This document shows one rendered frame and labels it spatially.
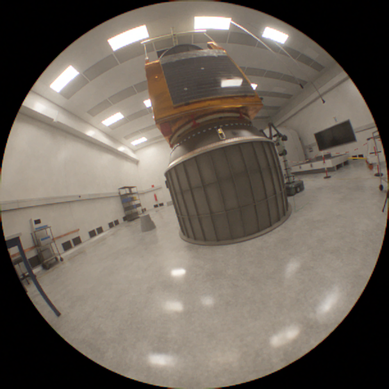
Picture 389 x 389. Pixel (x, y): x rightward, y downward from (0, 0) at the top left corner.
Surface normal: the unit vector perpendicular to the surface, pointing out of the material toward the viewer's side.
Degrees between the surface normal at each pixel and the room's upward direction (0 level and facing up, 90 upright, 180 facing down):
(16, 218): 90
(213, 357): 0
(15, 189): 90
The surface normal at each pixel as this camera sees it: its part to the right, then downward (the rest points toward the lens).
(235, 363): -0.27, -0.96
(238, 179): -0.10, 0.08
